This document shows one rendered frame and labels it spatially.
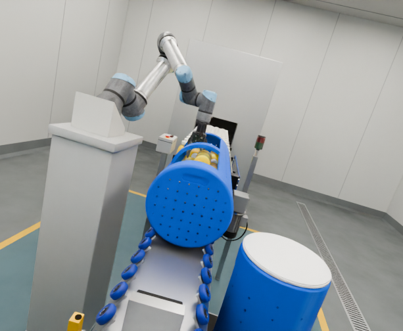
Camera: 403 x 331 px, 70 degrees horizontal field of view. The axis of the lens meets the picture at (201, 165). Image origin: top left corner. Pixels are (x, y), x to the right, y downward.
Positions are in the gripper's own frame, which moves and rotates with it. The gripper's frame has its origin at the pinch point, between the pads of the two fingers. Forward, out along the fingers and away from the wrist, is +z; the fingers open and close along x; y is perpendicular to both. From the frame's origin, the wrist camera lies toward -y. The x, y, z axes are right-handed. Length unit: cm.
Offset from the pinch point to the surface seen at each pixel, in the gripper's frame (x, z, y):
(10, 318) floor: -75, 111, 23
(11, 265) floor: -103, 111, -15
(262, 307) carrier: 33, 19, 80
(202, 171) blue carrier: 7, -11, 65
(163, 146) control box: -23.5, 6.9, -37.1
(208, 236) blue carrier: 14, 10, 65
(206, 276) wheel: 16, 14, 80
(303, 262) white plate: 44, 8, 69
